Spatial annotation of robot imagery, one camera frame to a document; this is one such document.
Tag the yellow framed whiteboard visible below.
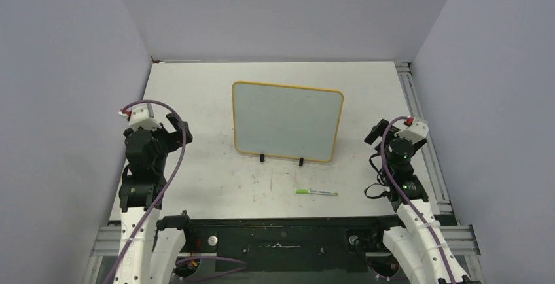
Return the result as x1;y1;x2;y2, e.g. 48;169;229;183
232;81;344;163

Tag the white green marker pen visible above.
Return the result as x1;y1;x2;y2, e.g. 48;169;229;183
305;189;338;196

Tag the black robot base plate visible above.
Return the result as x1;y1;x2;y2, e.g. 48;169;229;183
181;215;402;273

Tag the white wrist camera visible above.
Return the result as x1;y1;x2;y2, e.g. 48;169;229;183
118;103;162;131
395;117;429;143

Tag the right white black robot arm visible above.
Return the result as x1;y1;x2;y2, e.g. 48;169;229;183
364;116;472;283

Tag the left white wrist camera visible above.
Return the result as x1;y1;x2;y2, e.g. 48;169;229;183
118;103;162;131

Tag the right aluminium rail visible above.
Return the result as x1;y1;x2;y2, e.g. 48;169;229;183
394;62;454;215

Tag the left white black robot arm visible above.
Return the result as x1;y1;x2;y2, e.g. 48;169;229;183
106;110;195;283

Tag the metal wire whiteboard stand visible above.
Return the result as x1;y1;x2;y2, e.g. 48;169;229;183
259;153;305;167

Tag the front aluminium frame rail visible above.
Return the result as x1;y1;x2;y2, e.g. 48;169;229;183
82;224;486;284

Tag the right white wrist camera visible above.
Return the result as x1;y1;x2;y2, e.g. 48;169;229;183
395;117;429;143

